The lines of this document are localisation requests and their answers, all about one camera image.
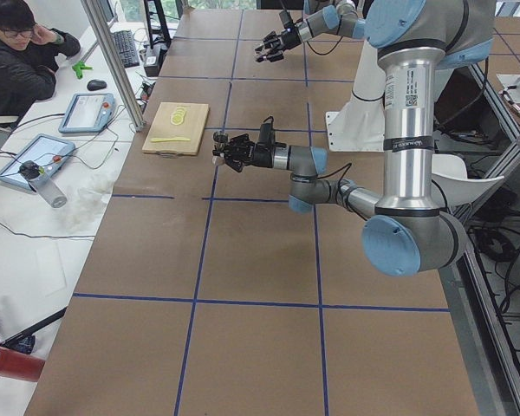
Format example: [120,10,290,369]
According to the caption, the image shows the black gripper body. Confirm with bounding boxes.
[281,27,302,50]
[249,142,276,168]

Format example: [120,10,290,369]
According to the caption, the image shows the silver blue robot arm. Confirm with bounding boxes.
[212,1,495,276]
[255,1,366,62]

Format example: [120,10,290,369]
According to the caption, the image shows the wooden cutting board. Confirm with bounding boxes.
[142,102,210,156]

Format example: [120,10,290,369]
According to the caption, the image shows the lemon slices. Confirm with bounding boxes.
[170,106,188,126]

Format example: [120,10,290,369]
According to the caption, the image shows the black keyboard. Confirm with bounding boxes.
[111,30,140,68]

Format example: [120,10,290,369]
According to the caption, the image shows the blue teach pendant far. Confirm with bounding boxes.
[58,93,115,134]

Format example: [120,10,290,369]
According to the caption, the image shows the blue teach pendant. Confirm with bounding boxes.
[58,93,115,134]
[0,133,75,191]

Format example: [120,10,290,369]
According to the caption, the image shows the black computer mouse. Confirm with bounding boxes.
[87,79,107,91]

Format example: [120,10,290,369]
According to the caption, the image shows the green plastic clamp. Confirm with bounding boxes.
[72,61,93,80]

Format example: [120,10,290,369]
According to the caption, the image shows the white plastic chair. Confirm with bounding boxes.
[432,153,504,208]

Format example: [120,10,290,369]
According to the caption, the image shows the blue teach pendant near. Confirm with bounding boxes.
[0,133,75,191]

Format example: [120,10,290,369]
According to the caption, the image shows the clear grey water bottle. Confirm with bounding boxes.
[18,160,68,208]

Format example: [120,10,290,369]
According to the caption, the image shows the seated person in black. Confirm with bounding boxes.
[0,1,81,117]

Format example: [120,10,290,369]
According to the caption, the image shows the red thermos bottle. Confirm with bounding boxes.
[0,346,45,382]

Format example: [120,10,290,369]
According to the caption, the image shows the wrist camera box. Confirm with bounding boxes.
[279,10,294,29]

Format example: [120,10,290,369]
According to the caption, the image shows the aluminium frame post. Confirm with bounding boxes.
[81,0,145,132]

